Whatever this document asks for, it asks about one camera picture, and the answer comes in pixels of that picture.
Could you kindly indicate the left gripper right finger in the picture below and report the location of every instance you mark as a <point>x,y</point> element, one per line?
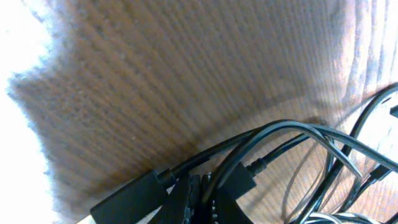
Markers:
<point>223,208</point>

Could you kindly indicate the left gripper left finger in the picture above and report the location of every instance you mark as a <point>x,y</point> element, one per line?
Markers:
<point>181,202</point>

